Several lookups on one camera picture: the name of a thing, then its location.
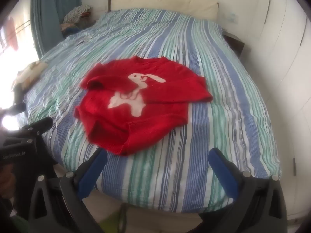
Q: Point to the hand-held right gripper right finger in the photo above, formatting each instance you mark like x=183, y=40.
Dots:
x=222, y=172

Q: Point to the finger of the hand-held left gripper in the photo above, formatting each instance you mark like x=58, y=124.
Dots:
x=15, y=108
x=40, y=124

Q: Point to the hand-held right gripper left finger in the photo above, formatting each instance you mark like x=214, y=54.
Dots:
x=92, y=172

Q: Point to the red sweater with white animal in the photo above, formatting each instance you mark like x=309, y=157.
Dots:
x=145, y=102

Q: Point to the pile of striped clothes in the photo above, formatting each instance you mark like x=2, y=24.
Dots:
x=76, y=14

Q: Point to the person's left hand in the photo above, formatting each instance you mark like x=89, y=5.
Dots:
x=6, y=178

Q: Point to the striped bed sheet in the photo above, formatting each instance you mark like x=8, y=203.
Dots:
x=194, y=150

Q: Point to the cream folded cloth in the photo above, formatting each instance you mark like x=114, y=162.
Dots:
x=30, y=72

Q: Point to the teal curtain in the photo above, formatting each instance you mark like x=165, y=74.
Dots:
x=45, y=17

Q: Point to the white wardrobe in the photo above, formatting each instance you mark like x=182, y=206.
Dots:
x=284, y=65

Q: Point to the dark wooden nightstand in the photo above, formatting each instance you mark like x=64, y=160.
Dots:
x=234, y=43

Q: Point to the cream padded headboard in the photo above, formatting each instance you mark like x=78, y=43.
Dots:
x=165, y=2

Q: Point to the wall socket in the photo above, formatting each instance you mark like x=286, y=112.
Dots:
x=232, y=17

